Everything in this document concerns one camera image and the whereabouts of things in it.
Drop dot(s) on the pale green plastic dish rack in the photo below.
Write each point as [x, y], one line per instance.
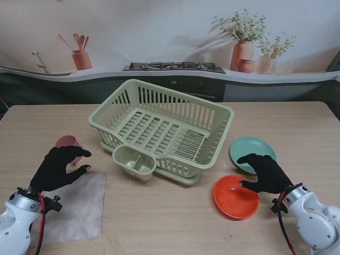
[164, 125]

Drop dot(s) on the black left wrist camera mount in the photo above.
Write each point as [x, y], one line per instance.
[54, 205]

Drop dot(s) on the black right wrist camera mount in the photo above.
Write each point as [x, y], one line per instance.
[277, 207]

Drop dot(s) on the pale green cutlery holder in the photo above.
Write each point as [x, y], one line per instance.
[125, 156]

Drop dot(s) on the printed kitchen backdrop banner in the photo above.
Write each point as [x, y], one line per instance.
[159, 26]

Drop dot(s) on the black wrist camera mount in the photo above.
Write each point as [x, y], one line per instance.
[54, 205]
[277, 207]

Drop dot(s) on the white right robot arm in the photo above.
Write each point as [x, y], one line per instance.
[313, 223]

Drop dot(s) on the grey cleaning cloth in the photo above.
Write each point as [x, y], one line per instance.
[79, 207]

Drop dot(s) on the pink plastic cup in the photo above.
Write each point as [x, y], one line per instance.
[65, 141]

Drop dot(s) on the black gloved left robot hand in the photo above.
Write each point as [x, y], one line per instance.
[53, 170]

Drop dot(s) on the orange plastic bowl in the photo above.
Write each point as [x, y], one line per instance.
[233, 202]

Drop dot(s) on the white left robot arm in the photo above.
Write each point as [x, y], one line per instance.
[16, 220]

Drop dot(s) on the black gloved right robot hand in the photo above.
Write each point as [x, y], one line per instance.
[271, 175]

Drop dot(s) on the teal plate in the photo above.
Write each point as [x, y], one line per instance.
[249, 146]

